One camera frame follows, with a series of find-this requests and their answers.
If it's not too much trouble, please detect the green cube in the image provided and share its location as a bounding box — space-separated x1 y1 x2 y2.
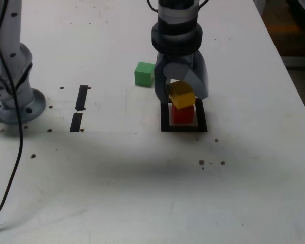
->
134 62 156 88

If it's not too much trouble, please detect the black tape square outline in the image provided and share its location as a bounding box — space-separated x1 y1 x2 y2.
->
160 98 208 133

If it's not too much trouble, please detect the black tape strip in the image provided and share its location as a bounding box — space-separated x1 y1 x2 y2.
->
69 85 89 133

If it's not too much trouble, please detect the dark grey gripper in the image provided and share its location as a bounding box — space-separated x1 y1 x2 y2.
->
154 51 210 103

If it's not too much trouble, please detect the black cable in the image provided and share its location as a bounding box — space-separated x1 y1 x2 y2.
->
0 0 209 221

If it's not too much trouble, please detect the red cube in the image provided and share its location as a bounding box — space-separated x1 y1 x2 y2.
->
171 105 195 125

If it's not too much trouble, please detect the brown wooden shelf unit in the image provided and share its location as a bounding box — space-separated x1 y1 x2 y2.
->
253 0 305 67

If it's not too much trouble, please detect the yellow cube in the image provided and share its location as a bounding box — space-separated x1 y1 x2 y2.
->
167 80 196 110

